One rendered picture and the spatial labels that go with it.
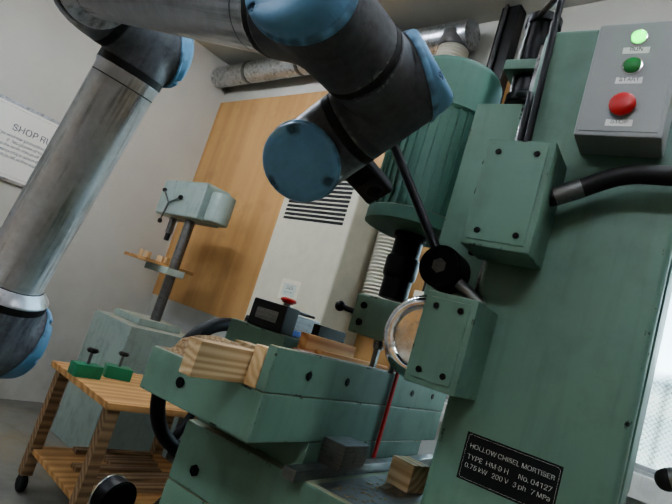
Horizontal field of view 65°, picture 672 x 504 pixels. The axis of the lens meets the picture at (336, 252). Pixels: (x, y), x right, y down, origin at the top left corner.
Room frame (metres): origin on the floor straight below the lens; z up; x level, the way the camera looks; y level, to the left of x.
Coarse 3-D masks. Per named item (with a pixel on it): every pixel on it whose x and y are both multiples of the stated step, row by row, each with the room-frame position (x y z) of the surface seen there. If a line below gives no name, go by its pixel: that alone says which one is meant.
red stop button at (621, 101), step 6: (618, 96) 0.60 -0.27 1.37; (624, 96) 0.60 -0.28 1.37; (630, 96) 0.60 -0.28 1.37; (612, 102) 0.61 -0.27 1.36; (618, 102) 0.60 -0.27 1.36; (624, 102) 0.60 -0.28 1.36; (630, 102) 0.60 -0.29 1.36; (612, 108) 0.61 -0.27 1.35; (618, 108) 0.60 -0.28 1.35; (624, 108) 0.60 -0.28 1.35; (630, 108) 0.60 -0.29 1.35; (618, 114) 0.60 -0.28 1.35; (624, 114) 0.60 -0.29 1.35
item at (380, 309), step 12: (360, 300) 0.93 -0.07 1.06; (372, 300) 0.91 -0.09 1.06; (384, 300) 0.90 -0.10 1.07; (360, 312) 0.92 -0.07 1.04; (372, 312) 0.91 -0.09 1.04; (384, 312) 0.90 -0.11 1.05; (360, 324) 0.92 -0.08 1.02; (372, 324) 0.91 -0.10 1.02; (384, 324) 0.89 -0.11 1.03; (372, 336) 0.90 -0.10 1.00
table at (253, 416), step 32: (160, 352) 0.75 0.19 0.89; (160, 384) 0.73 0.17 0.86; (192, 384) 0.70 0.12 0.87; (224, 384) 0.67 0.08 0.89; (224, 416) 0.66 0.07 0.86; (256, 416) 0.64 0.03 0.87; (288, 416) 0.69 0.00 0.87; (320, 416) 0.75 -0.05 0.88; (352, 416) 0.82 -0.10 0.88; (416, 416) 1.02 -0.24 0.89
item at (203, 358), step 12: (192, 348) 0.59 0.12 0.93; (204, 348) 0.59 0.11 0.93; (216, 348) 0.61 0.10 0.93; (228, 348) 0.62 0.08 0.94; (240, 348) 0.64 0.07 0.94; (192, 360) 0.59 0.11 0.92; (204, 360) 0.60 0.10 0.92; (216, 360) 0.61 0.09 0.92; (228, 360) 0.63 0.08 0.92; (240, 360) 0.64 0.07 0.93; (192, 372) 0.59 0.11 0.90; (204, 372) 0.60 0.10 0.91; (216, 372) 0.62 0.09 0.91; (228, 372) 0.63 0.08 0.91; (240, 372) 0.65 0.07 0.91
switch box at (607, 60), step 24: (624, 24) 0.62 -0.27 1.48; (648, 24) 0.61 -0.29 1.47; (600, 48) 0.63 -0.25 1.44; (600, 72) 0.63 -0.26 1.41; (648, 72) 0.60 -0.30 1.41; (600, 96) 0.63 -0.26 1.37; (648, 96) 0.59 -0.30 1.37; (600, 120) 0.62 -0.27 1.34; (648, 120) 0.59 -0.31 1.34; (600, 144) 0.64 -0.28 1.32; (624, 144) 0.62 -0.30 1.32; (648, 144) 0.61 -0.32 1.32
